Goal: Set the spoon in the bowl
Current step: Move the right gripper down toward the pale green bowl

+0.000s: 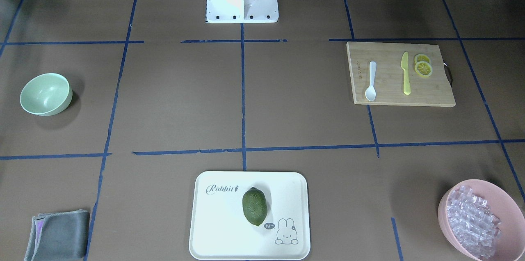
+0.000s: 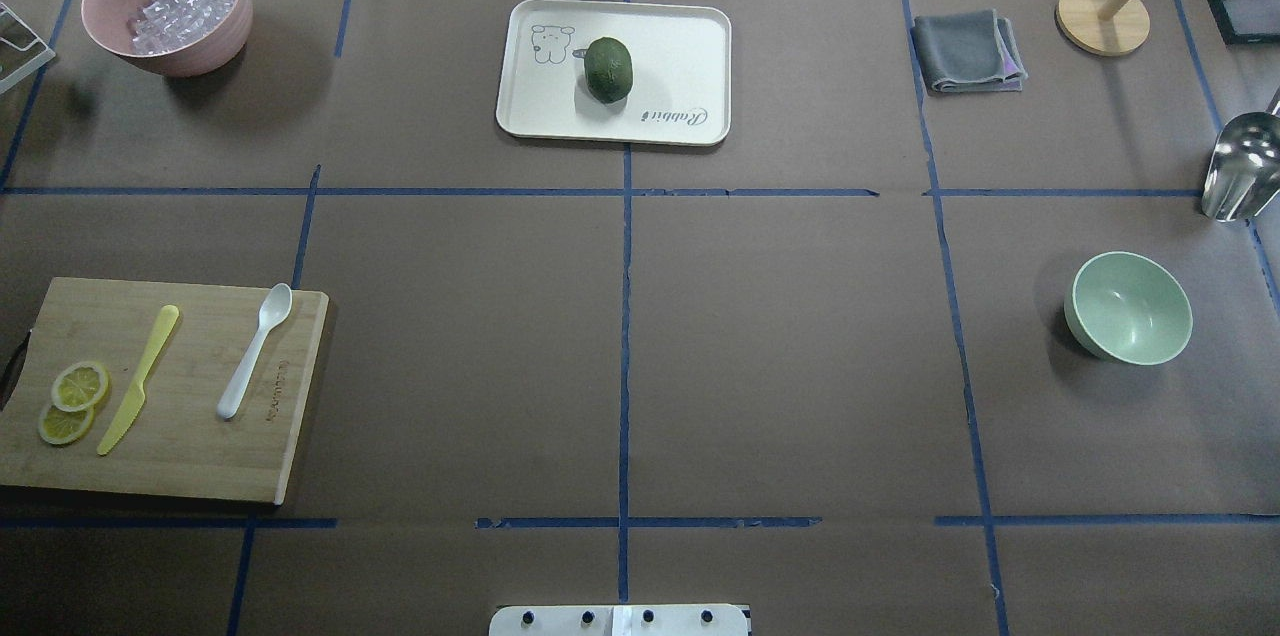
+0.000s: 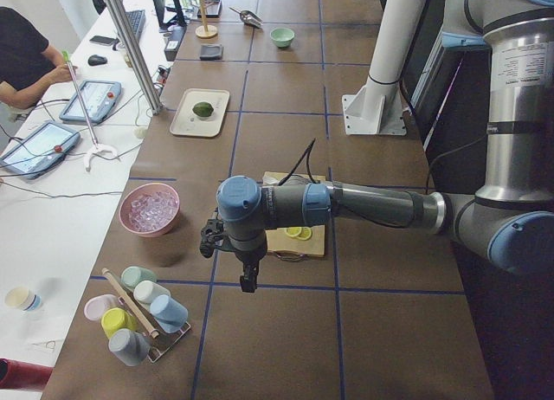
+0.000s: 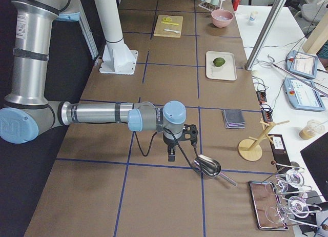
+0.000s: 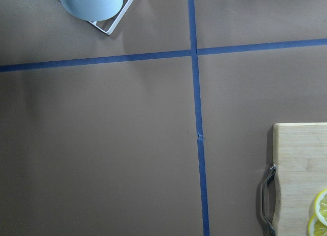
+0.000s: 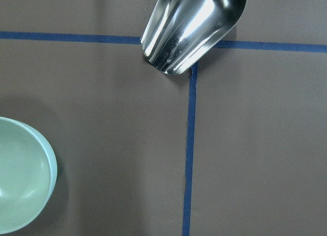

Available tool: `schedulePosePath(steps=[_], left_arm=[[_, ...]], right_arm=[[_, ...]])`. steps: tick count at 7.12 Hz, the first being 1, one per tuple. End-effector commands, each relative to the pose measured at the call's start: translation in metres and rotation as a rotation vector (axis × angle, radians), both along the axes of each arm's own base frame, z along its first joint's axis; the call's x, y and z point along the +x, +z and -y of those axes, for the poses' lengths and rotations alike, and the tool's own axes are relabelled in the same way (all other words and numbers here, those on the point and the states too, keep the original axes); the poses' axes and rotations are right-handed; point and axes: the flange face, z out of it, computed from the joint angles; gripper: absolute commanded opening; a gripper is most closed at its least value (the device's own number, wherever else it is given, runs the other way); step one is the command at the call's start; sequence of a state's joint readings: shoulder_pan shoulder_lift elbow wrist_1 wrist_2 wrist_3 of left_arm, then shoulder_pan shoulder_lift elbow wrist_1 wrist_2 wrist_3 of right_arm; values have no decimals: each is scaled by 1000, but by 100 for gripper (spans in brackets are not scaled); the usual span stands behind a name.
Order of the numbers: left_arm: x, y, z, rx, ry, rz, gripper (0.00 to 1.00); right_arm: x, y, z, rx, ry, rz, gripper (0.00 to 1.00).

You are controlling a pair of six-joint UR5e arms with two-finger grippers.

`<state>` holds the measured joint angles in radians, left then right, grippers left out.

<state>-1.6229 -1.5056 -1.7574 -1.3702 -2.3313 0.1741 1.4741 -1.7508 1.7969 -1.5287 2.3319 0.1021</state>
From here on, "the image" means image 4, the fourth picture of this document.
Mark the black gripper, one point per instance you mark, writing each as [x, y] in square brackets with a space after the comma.
[169, 145]

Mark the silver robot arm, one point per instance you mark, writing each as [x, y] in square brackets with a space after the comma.
[27, 113]

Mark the pink bowl with ice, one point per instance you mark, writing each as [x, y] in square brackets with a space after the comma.
[221, 18]

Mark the steel ice scoop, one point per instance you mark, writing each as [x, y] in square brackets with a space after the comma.
[211, 168]

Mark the grey folded cloth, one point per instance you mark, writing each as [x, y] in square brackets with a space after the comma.
[233, 118]

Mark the wooden mug tree stand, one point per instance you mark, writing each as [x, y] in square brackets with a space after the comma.
[250, 149]

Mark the white rabbit tray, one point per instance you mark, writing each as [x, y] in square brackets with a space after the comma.
[227, 72]

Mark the green avocado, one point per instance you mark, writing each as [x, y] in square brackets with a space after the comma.
[219, 61]

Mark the mirrored steel tray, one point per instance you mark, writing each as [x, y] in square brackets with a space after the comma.
[263, 196]

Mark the bamboo cutting board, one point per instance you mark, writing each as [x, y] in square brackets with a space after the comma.
[159, 27]

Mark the wine glass near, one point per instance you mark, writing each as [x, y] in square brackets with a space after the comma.
[295, 208]

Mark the wine glass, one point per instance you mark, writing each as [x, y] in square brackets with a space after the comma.
[290, 182]
[295, 208]

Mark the wine glass far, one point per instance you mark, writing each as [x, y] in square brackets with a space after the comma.
[290, 182]

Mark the yellow plastic knife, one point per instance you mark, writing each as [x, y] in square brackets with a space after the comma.
[170, 23]

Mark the lemon slice upper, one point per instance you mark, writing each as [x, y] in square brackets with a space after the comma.
[167, 19]

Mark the teach pendant near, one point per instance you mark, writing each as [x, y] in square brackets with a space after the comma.
[301, 96]

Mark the teach pendant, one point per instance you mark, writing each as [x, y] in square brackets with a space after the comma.
[301, 96]
[302, 64]

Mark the iced coffee plastic cup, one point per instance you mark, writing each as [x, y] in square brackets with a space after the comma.
[312, 129]

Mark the teach pendant far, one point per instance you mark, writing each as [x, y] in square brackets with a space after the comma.
[302, 64]

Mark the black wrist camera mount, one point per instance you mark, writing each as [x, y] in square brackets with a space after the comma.
[190, 133]

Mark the white pedestal column base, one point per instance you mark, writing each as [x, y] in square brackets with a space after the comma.
[117, 57]

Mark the aluminium frame post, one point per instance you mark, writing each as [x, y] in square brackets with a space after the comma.
[264, 33]

